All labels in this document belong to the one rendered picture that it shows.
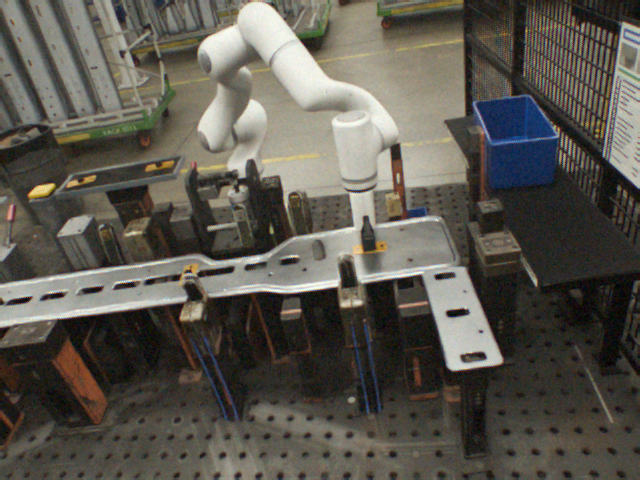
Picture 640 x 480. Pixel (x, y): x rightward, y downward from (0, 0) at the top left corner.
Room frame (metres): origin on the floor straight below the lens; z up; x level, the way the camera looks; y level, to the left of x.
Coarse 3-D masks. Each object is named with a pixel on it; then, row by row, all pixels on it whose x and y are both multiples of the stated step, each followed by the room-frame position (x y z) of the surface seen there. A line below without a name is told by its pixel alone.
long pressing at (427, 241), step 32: (384, 224) 1.11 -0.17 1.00; (416, 224) 1.08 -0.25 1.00; (192, 256) 1.15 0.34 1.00; (256, 256) 1.08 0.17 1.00; (288, 256) 1.06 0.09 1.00; (384, 256) 0.97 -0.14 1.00; (416, 256) 0.95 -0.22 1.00; (448, 256) 0.92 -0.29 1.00; (0, 288) 1.20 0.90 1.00; (32, 288) 1.16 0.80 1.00; (64, 288) 1.13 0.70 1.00; (128, 288) 1.07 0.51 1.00; (160, 288) 1.04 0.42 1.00; (224, 288) 0.98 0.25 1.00; (256, 288) 0.96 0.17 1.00; (288, 288) 0.93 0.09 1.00; (320, 288) 0.91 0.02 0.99; (0, 320) 1.04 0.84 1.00; (32, 320) 1.02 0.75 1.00
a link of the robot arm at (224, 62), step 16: (224, 32) 1.34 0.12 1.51; (208, 48) 1.31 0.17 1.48; (224, 48) 1.30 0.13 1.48; (240, 48) 1.32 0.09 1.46; (208, 64) 1.30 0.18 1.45; (224, 64) 1.29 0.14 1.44; (240, 64) 1.32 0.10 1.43; (224, 80) 1.32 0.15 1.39; (240, 80) 1.39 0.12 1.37; (224, 96) 1.44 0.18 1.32; (240, 96) 1.42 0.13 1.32; (208, 112) 1.54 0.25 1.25; (224, 112) 1.48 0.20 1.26; (240, 112) 1.48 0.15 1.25; (208, 128) 1.53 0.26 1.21; (224, 128) 1.49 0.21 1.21; (208, 144) 1.53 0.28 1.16; (224, 144) 1.52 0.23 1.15
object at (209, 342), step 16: (192, 304) 0.89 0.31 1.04; (208, 304) 0.90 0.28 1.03; (192, 320) 0.84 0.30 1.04; (208, 320) 0.87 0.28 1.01; (192, 336) 0.84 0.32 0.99; (208, 336) 0.84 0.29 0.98; (208, 352) 0.84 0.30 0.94; (224, 352) 0.90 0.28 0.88; (208, 368) 0.85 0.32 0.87; (224, 368) 0.86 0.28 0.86; (224, 384) 0.84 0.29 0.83; (240, 384) 0.90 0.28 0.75; (224, 400) 0.85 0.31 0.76; (240, 400) 0.86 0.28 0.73; (224, 416) 0.84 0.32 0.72; (240, 416) 0.84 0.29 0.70
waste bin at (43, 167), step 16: (16, 128) 3.88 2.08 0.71; (32, 128) 3.89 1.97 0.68; (48, 128) 3.80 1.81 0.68; (0, 144) 3.71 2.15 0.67; (16, 144) 3.57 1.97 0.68; (32, 144) 3.48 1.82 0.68; (48, 144) 3.59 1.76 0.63; (0, 160) 3.44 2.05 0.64; (16, 160) 3.43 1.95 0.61; (32, 160) 3.47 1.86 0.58; (48, 160) 3.54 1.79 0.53; (64, 160) 3.73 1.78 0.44; (0, 176) 3.50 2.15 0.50; (16, 176) 3.45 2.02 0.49; (32, 176) 3.46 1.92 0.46; (48, 176) 3.52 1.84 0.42; (64, 176) 3.63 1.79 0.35; (16, 192) 3.49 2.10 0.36; (32, 208) 3.47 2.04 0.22; (80, 208) 3.66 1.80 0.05
